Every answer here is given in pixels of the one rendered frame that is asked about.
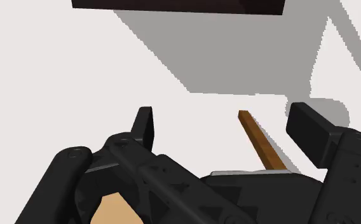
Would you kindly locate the brown wooden stick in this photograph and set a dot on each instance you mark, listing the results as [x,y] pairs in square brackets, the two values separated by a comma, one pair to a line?
[261,142]

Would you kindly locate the light tan flat board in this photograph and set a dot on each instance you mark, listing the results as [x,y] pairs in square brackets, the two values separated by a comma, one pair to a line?
[115,211]

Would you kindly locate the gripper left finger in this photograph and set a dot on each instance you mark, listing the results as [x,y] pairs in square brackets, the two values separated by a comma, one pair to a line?
[155,176]

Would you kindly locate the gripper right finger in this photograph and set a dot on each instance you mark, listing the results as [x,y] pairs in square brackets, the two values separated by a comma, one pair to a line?
[347,161]

